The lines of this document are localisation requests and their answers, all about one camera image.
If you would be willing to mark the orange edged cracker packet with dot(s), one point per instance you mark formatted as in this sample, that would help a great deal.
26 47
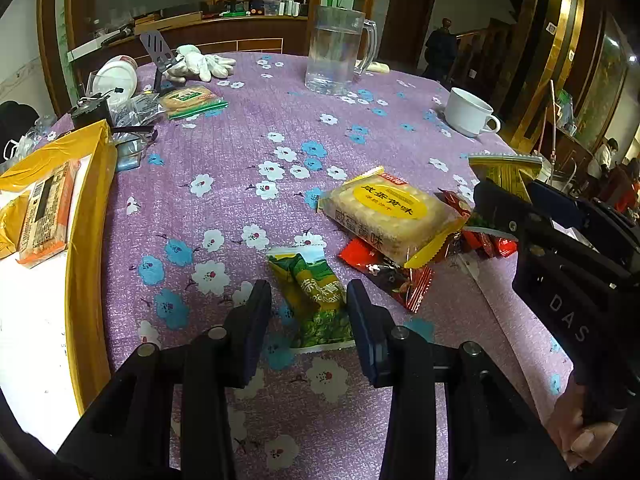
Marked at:
45 210

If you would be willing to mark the gold foil snack packet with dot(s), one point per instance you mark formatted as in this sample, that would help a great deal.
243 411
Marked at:
505 170

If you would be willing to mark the wooden door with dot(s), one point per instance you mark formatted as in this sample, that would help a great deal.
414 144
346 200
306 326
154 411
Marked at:
412 15

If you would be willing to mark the black device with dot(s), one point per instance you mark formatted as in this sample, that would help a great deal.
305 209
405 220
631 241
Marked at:
92 112

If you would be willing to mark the wooden counter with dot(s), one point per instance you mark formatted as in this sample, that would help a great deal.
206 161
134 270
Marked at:
225 35

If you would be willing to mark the white gloves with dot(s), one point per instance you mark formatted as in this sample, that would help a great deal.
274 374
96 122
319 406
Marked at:
197 62

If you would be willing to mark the black microphone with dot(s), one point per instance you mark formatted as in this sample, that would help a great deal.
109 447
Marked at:
117 36

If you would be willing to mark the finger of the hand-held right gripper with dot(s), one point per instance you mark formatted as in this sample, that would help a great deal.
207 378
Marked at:
555 202
502 207

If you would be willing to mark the red brown candy packet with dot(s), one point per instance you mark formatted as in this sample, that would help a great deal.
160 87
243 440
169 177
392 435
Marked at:
390 275

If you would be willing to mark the white plastic tub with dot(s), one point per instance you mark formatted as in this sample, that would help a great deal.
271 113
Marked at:
116 77

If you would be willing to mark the dark standing figure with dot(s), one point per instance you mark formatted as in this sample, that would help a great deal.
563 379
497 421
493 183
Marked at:
440 50

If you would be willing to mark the yellow cardboard box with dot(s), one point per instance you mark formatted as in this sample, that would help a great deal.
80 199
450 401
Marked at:
92 240

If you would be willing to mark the yellow cracker packet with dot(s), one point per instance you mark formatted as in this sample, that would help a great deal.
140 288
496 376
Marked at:
390 212

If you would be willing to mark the green biscuit packet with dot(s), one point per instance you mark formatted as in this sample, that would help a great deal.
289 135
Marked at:
190 100

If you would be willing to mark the bright red small candy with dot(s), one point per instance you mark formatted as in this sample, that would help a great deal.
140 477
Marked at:
495 246

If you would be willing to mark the green pea packet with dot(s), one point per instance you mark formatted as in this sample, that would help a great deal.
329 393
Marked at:
315 295

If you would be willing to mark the person's right hand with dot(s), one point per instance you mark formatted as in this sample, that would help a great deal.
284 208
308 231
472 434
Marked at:
580 435

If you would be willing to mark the purple floral tablecloth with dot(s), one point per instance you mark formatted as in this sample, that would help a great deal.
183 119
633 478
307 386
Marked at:
240 160

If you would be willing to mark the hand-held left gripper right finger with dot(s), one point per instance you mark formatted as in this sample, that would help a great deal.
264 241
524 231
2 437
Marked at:
362 332

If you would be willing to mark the white face mask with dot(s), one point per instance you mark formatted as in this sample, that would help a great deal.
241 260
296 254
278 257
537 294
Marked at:
15 147

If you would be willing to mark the dark red gold candy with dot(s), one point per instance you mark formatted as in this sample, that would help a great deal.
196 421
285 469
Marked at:
454 202

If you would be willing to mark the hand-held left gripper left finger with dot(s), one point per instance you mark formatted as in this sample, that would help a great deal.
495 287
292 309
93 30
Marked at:
255 332

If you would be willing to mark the clear plastic wrappers pile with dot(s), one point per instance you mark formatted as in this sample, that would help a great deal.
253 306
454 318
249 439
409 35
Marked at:
135 110

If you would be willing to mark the white cup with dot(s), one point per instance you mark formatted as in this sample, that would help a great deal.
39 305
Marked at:
465 110

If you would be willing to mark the glass mug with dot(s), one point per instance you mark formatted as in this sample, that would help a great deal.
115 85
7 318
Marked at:
332 50

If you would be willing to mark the black slotted spatula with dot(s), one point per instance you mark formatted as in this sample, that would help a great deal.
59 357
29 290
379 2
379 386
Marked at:
157 50

